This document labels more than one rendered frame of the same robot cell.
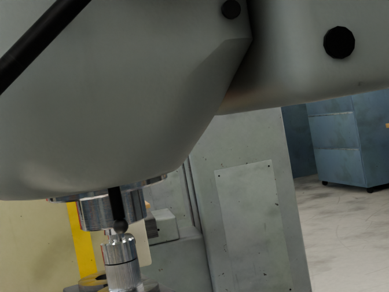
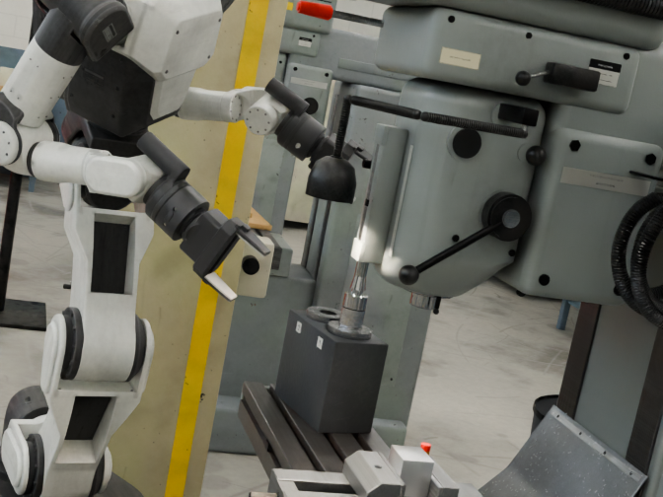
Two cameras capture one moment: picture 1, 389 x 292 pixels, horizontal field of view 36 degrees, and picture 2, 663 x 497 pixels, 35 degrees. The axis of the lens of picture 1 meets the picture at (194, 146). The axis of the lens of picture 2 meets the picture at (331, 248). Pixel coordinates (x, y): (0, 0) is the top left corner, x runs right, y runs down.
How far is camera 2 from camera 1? 1.27 m
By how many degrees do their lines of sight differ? 8
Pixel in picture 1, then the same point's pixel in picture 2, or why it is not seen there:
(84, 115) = (447, 271)
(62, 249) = not seen: hidden behind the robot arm
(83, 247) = not seen: hidden behind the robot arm
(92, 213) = (421, 300)
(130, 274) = (359, 319)
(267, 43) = (518, 267)
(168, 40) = (486, 256)
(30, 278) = (150, 269)
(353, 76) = (544, 292)
